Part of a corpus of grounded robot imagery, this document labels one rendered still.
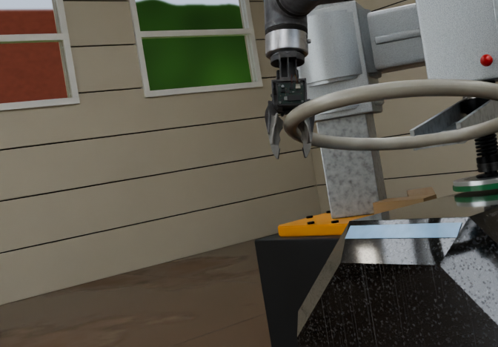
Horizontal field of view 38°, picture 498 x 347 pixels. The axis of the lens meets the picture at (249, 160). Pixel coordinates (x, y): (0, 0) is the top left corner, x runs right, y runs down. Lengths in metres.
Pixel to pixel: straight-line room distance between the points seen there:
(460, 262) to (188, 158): 7.07
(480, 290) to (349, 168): 1.23
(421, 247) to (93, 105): 6.58
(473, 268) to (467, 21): 0.76
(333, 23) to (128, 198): 5.68
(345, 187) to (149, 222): 5.63
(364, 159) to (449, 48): 0.75
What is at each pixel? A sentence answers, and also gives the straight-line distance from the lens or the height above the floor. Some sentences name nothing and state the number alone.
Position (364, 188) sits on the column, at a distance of 2.70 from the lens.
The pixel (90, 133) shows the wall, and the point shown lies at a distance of 7.94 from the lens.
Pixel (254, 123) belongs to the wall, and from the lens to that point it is 9.15.
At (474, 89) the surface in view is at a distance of 1.33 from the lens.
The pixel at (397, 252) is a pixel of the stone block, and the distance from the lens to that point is 1.68.
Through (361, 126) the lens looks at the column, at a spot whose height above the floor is 1.11.
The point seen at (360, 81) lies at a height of 1.27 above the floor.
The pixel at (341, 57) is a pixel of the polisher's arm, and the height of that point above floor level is 1.36.
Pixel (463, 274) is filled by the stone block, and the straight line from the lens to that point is 1.58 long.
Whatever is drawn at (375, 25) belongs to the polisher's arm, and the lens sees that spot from 2.72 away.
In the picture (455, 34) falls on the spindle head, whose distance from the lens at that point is 2.08.
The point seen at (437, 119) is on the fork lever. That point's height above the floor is 1.08.
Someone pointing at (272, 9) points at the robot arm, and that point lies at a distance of 1.52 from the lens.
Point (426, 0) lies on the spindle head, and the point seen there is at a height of 1.42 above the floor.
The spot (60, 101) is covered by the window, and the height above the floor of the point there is 1.91.
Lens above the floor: 1.08
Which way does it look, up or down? 1 degrees down
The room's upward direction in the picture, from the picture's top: 9 degrees counter-clockwise
